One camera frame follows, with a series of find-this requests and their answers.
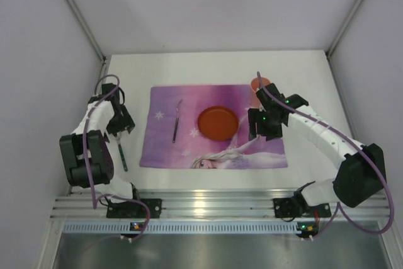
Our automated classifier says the pink plastic cup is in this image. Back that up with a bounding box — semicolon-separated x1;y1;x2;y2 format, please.
249;77;261;108

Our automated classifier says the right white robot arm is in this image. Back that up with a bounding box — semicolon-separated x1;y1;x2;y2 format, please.
248;83;386;212

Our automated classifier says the aluminium corner post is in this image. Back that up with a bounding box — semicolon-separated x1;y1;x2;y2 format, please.
65;0;106;62
325;0;366;60

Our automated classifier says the perforated cable duct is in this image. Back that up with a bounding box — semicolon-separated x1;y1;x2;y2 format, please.
63;220;317;234

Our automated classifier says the orange plastic plate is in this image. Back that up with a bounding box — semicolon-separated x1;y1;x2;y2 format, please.
197;106;239;142

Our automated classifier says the aluminium mounting rail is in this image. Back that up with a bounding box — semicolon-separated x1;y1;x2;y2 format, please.
52;188;391;219

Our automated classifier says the spoon with teal handle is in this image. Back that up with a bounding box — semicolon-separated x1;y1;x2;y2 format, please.
116;132;128;172

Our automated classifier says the purple printed cloth placemat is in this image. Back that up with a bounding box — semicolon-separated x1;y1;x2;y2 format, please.
139;84;288;169

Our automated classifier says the right aluminium corner post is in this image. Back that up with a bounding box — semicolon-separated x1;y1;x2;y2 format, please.
325;0;366;60

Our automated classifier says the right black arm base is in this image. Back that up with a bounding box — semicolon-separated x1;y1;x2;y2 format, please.
273;188;332;220

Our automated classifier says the fork with teal handle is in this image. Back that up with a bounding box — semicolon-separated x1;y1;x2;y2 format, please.
172;99;183;144

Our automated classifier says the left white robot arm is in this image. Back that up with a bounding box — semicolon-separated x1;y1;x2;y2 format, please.
59;83;136;203

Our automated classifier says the left aluminium corner post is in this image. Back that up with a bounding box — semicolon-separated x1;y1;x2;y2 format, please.
65;0;106;62

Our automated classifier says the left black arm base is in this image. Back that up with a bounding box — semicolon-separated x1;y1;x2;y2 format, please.
106;198;162;219

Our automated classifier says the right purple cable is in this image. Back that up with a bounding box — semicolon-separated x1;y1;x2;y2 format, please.
256;71;395;235

